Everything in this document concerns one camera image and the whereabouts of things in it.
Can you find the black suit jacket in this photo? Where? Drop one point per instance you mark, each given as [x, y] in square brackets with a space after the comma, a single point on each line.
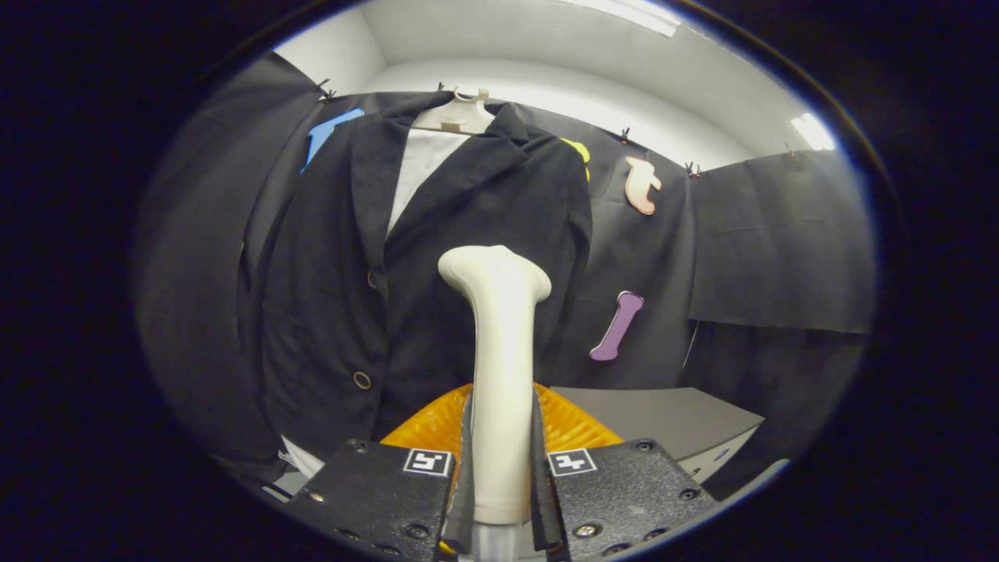
[328, 273]

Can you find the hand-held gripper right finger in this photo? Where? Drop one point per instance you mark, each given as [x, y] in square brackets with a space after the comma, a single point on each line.
[542, 484]

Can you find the long ceiling light panel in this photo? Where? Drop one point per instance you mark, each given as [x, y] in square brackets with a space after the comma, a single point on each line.
[632, 14]

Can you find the small ceiling light panel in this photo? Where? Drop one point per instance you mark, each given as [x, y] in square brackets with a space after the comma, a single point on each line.
[813, 131]

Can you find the grey cabinet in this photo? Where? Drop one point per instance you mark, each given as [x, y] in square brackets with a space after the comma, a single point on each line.
[671, 417]

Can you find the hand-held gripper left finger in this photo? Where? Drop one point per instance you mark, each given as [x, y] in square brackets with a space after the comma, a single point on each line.
[466, 484]

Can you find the white shirt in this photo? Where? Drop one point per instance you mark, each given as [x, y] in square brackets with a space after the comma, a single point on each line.
[417, 172]

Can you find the black backdrop cloth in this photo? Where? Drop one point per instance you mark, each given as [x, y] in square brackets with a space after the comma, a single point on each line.
[780, 250]

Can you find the white clothes hanger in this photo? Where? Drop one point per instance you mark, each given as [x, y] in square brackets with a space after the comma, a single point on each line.
[456, 117]

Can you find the white garment steamer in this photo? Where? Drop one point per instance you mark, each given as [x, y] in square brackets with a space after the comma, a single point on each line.
[503, 375]

